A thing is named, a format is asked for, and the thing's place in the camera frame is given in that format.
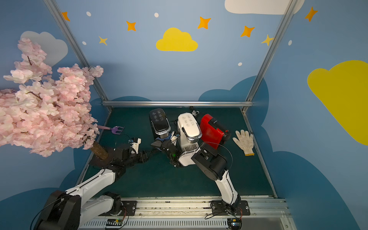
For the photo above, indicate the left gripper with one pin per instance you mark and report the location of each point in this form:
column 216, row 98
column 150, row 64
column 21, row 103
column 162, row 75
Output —
column 143, row 156

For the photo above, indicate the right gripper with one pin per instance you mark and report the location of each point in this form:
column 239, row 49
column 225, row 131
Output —
column 165, row 144

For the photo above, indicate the white coffee machine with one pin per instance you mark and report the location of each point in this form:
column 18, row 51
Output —
column 189, row 135

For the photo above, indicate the black coffee machine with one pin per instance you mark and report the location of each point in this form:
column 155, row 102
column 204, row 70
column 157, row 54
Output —
column 160, row 124

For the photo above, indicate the red coffee machine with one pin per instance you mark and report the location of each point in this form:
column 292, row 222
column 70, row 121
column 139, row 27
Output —
column 213, row 132

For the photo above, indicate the blue grey cleaning cloth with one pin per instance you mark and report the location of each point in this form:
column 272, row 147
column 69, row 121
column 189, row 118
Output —
column 161, row 144

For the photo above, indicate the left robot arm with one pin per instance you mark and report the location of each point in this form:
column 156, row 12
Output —
column 70, row 209

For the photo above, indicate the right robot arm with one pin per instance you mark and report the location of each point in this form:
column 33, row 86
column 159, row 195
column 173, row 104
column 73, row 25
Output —
column 210, row 162

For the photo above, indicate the purple toy fork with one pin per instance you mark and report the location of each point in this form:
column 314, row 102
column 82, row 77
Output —
column 117, row 130

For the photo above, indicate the white knit glove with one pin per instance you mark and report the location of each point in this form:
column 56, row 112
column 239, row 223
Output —
column 245, row 141

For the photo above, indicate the pink cherry blossom tree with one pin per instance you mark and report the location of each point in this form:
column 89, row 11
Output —
column 47, row 115

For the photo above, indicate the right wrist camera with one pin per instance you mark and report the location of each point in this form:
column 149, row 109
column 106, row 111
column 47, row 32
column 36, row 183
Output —
column 174, row 137

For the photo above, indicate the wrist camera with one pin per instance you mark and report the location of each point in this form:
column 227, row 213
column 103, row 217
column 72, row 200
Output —
column 174, row 137
column 135, row 142

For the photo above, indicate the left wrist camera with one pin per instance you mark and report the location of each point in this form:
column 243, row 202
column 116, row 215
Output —
column 135, row 142

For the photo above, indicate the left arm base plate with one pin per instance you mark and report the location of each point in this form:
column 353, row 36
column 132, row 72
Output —
column 124, row 208

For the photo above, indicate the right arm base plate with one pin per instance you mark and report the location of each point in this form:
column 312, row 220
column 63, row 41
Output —
column 239, row 208

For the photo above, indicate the horizontal aluminium frame bar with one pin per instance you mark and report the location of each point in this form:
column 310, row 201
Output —
column 175, row 104

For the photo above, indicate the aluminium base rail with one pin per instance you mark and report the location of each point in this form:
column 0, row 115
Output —
column 194, row 213

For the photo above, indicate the left aluminium frame post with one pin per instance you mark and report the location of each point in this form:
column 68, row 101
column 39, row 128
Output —
column 62, row 24

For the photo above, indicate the aluminium frame post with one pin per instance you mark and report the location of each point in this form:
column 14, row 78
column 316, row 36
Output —
column 62, row 24
column 285, row 21

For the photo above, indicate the right aluminium frame post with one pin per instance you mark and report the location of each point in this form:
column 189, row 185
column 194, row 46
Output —
column 285, row 21

